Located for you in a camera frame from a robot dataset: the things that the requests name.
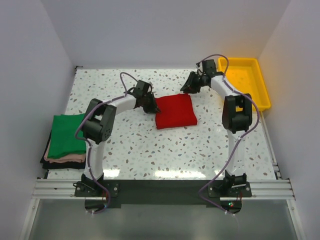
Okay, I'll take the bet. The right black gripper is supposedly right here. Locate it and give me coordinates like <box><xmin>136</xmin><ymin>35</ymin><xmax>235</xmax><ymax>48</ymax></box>
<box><xmin>180</xmin><ymin>71</ymin><xmax>207</xmax><ymax>94</ymax></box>

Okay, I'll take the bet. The red t shirt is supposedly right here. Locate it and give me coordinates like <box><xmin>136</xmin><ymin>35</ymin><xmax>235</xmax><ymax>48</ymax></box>
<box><xmin>155</xmin><ymin>93</ymin><xmax>198</xmax><ymax>130</ymax></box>

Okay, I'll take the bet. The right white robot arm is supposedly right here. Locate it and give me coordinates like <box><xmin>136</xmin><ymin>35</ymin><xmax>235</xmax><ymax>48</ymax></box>
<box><xmin>180</xmin><ymin>59</ymin><xmax>253</xmax><ymax>197</ymax></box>

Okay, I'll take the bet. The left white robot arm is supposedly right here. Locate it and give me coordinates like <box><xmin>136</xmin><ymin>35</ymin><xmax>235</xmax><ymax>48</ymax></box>
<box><xmin>75</xmin><ymin>80</ymin><xmax>160</xmax><ymax>196</ymax></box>

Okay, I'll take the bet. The yellow plastic bin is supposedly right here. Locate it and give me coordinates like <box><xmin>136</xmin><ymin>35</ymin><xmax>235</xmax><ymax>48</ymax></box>
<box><xmin>217</xmin><ymin>57</ymin><xmax>272</xmax><ymax>112</ymax></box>

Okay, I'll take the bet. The pink folded t shirt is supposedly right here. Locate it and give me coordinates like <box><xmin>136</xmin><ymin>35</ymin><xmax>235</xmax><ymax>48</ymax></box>
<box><xmin>43</xmin><ymin>141</ymin><xmax>86</xmax><ymax>164</ymax></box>

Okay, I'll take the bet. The green folded t shirt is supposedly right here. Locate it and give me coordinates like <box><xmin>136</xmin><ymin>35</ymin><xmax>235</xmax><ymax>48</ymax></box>
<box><xmin>48</xmin><ymin>114</ymin><xmax>86</xmax><ymax>159</ymax></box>

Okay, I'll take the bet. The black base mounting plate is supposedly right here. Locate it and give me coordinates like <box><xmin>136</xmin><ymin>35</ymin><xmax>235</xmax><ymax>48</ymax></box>
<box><xmin>73</xmin><ymin>180</ymin><xmax>253</xmax><ymax>211</ymax></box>

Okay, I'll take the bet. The aluminium frame rail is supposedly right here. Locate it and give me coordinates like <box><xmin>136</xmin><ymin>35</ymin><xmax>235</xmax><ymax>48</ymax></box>
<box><xmin>18</xmin><ymin>159</ymin><xmax>308</xmax><ymax>240</ymax></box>

